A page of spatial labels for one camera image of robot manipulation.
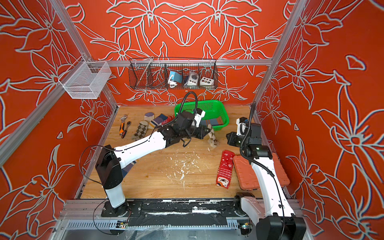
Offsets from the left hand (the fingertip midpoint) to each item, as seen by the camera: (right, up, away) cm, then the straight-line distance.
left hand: (212, 129), depth 75 cm
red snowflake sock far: (-27, +5, +36) cm, 45 cm away
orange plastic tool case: (+19, -27, +5) cm, 33 cm away
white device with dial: (-9, +30, +16) cm, 35 cm away
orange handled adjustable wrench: (-61, +1, +32) cm, 69 cm away
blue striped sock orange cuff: (+8, +3, +33) cm, 34 cm away
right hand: (+7, -3, +2) cm, 8 cm away
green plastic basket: (+7, +12, +37) cm, 39 cm away
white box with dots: (-2, +30, +20) cm, 36 cm away
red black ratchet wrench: (-58, -4, +28) cm, 64 cm away
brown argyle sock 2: (+1, -7, +6) cm, 9 cm away
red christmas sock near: (+9, -25, +11) cm, 28 cm away
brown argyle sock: (-46, -3, +28) cm, 54 cm away
